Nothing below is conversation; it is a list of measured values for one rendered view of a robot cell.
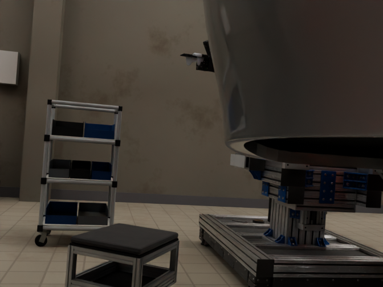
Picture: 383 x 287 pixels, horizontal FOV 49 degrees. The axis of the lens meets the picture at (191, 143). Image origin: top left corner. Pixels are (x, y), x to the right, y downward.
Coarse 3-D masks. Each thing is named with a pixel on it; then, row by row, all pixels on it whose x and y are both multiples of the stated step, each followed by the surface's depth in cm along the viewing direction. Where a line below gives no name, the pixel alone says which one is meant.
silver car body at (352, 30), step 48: (240, 0) 63; (288, 0) 50; (336, 0) 41; (240, 48) 69; (288, 48) 53; (336, 48) 43; (240, 96) 75; (288, 96) 55; (336, 96) 45; (240, 144) 89; (288, 144) 118; (336, 144) 118
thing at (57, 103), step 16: (48, 112) 280; (112, 112) 328; (48, 128) 280; (64, 128) 288; (80, 128) 319; (96, 128) 322; (112, 128) 314; (112, 144) 292; (48, 160) 316; (64, 160) 316; (112, 160) 328; (48, 176) 286; (64, 176) 288; (80, 176) 291; (96, 176) 294; (112, 176) 328; (48, 192) 317; (112, 192) 292; (48, 208) 306; (64, 208) 317; (80, 208) 320; (96, 208) 323; (112, 208) 292; (48, 224) 284; (64, 224) 288; (80, 224) 291; (96, 224) 294; (112, 224) 292
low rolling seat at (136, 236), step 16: (128, 224) 211; (80, 240) 176; (96, 240) 175; (112, 240) 176; (128, 240) 178; (144, 240) 180; (160, 240) 184; (176, 240) 200; (96, 256) 173; (112, 256) 170; (128, 256) 168; (144, 256) 170; (176, 256) 200; (80, 272) 188; (96, 272) 195; (112, 272) 207; (128, 272) 209; (144, 272) 206; (160, 272) 203; (176, 272) 202
